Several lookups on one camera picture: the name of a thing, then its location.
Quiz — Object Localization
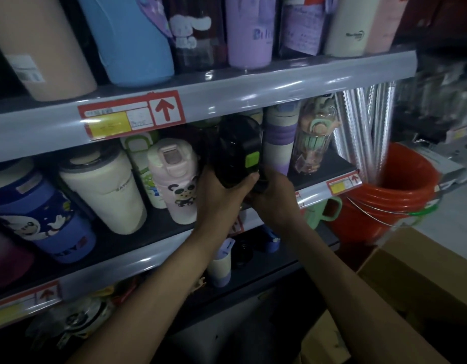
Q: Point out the person's left hand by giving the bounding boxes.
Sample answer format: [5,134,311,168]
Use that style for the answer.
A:
[195,163,261,241]

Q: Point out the person's right hand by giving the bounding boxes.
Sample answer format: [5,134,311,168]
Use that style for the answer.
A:
[245,165,307,233]

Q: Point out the black bottle with green button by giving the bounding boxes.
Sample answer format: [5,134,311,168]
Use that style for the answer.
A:
[208,115,270,194]

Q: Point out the person's right forearm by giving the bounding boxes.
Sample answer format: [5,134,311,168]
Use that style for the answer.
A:
[269,218,451,364]

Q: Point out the person's left forearm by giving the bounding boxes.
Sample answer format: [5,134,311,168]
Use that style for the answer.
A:
[67,223,241,364]

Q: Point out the white and purple tumbler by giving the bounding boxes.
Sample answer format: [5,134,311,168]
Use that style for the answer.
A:
[262,103,301,176]

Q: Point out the blue cup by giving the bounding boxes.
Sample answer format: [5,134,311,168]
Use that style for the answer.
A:
[262,225,282,254]

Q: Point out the green cup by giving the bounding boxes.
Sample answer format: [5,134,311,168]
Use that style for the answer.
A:
[302,196,343,230]

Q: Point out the clear bottle with green lid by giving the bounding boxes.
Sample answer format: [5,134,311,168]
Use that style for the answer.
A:
[291,95,339,175]

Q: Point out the pink panda bottle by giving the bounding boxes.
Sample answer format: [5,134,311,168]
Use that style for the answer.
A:
[147,138,199,225]

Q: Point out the small red price label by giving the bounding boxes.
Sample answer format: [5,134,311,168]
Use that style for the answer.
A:
[326,171,363,196]

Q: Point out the small white and purple cup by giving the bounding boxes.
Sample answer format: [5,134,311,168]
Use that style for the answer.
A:
[207,238,236,288]

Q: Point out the white bottle with green lid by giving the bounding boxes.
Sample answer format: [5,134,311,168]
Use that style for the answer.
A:
[120,130,168,210]

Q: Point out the bundle of silver wrapped rolls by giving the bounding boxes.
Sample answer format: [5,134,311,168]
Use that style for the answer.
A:
[333,82,397,185]

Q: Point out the red plastic bucket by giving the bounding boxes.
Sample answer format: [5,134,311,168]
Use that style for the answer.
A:
[326,142,442,246]

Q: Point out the large red price label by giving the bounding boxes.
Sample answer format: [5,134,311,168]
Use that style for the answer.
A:
[77,89,186,141]

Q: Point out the cream tumbler with dark lid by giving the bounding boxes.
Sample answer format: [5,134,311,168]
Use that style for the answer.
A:
[58,145,148,236]

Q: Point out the lilac tumbler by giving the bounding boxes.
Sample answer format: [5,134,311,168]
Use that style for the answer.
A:
[224,0,278,70]

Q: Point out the dark bottle with white cartoon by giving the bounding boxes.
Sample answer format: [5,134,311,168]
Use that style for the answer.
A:
[161,0,229,73]

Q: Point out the bottle with purple paper label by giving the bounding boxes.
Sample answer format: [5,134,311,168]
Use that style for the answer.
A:
[278,0,334,58]

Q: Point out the light blue tumbler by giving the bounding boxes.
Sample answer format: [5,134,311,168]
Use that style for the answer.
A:
[76,0,176,88]

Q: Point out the cardboard box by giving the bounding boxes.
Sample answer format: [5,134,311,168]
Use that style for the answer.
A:
[300,226,467,364]

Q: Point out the shelf of hanging goods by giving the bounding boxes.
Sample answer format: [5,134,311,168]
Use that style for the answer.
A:
[392,53,467,148]

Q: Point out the pale pink tumbler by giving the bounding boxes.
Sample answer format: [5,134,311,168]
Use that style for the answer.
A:
[365,0,410,54]

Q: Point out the blue cartoon tumbler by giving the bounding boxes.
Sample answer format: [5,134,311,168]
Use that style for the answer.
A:
[0,158,97,264]

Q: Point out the clear packaged goods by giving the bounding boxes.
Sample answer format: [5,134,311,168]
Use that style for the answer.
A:
[25,286,118,350]

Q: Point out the beige tumbler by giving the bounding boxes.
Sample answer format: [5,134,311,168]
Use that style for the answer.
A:
[0,0,98,102]

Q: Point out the dark pink tumbler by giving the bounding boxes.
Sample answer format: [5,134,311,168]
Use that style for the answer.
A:
[0,225,36,289]

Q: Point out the grey shelf rail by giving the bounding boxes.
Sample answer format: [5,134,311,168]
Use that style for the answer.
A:
[0,49,418,166]
[0,170,363,332]

